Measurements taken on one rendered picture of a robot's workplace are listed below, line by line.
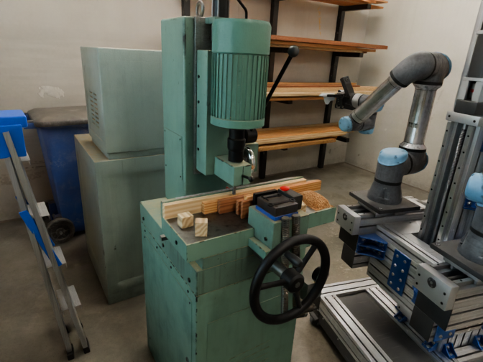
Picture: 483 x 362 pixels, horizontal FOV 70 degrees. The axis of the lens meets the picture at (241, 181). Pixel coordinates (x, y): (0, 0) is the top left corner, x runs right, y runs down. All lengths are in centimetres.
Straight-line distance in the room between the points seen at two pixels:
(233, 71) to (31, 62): 235
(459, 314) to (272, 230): 69
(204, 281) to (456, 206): 99
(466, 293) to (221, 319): 79
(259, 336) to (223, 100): 86
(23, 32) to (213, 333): 261
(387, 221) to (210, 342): 94
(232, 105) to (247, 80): 9
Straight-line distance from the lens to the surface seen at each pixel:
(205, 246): 103
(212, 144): 121
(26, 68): 320
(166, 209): 112
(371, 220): 164
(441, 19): 455
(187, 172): 130
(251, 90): 105
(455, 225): 158
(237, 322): 128
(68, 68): 322
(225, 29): 104
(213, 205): 117
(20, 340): 221
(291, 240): 94
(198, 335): 122
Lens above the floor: 141
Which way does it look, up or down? 20 degrees down
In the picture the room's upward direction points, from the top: 3 degrees clockwise
